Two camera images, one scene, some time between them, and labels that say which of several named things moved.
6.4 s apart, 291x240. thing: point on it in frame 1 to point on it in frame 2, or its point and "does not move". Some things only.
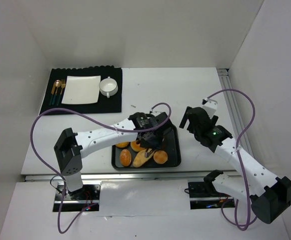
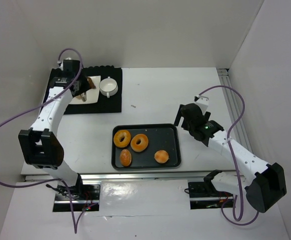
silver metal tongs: x=147 y=154 to x=84 y=96
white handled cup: x=108 y=87 does not move
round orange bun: x=160 y=157 does not move
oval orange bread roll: x=125 y=157 does not move
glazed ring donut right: x=136 y=147 does not move
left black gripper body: x=149 y=138 to x=80 y=86
